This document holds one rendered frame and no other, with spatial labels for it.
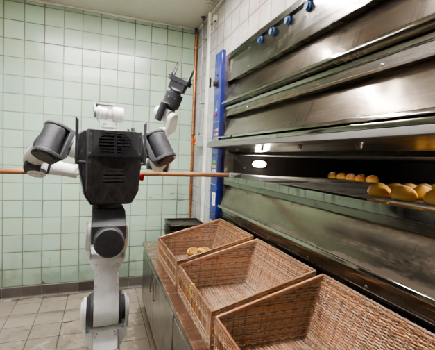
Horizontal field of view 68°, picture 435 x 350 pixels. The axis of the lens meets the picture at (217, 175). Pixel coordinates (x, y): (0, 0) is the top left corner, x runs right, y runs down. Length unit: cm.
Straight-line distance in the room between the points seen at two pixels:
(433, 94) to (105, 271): 137
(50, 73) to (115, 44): 63
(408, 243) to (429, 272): 11
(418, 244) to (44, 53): 307
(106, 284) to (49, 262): 188
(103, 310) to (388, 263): 113
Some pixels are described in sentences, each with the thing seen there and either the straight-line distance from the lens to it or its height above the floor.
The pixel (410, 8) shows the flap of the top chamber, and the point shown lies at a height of 180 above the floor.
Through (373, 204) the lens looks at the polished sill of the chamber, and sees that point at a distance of 125.
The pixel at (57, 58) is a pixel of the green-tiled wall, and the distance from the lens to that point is 333.
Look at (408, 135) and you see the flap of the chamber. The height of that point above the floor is 139.
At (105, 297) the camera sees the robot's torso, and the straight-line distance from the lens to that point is 155.
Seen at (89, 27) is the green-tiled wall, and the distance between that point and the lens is 340.
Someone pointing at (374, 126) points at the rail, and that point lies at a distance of 106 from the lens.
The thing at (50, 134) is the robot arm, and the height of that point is 137.
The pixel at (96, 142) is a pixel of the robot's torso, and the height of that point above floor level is 135.
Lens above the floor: 131
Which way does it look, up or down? 3 degrees down
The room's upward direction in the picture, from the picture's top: 2 degrees clockwise
